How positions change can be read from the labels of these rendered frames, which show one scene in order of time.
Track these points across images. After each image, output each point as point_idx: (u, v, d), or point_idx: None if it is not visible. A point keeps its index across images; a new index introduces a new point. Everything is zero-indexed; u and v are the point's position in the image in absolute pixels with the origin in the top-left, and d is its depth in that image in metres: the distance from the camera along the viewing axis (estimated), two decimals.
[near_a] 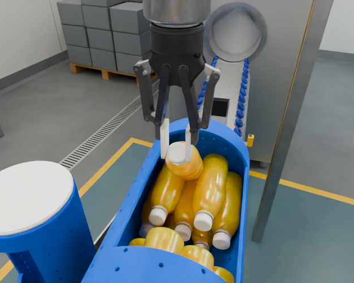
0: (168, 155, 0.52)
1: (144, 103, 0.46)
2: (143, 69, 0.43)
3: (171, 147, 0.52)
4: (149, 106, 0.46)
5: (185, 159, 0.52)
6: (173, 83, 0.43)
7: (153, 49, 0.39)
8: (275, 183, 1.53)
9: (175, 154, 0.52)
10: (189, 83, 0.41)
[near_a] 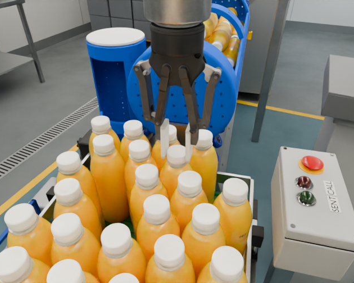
0: (168, 152, 0.51)
1: (144, 103, 0.46)
2: (143, 69, 0.43)
3: (172, 147, 0.53)
4: (149, 106, 0.46)
5: (185, 158, 0.51)
6: (173, 83, 0.43)
7: (154, 49, 0.39)
8: (268, 83, 2.09)
9: (175, 151, 0.52)
10: (189, 83, 0.41)
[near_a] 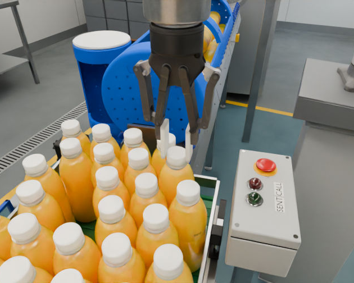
0: (130, 155, 0.54)
1: (144, 103, 0.46)
2: (143, 69, 0.43)
3: (134, 150, 0.55)
4: (149, 106, 0.46)
5: (145, 160, 0.54)
6: (173, 83, 0.43)
7: (153, 49, 0.39)
8: (257, 85, 2.12)
9: (136, 154, 0.54)
10: (189, 83, 0.41)
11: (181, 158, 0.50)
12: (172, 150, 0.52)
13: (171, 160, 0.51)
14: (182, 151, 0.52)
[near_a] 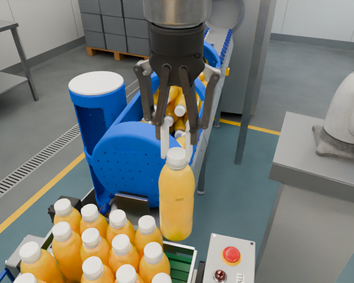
0: (113, 243, 0.62)
1: (144, 103, 0.46)
2: (143, 69, 0.43)
3: (117, 237, 0.63)
4: (149, 106, 0.46)
5: (126, 248, 0.61)
6: (173, 83, 0.43)
7: (153, 49, 0.39)
8: (248, 112, 2.19)
9: (119, 242, 0.62)
10: (189, 83, 0.41)
11: (155, 257, 0.59)
12: (149, 246, 0.61)
13: (147, 258, 0.59)
14: (157, 249, 0.61)
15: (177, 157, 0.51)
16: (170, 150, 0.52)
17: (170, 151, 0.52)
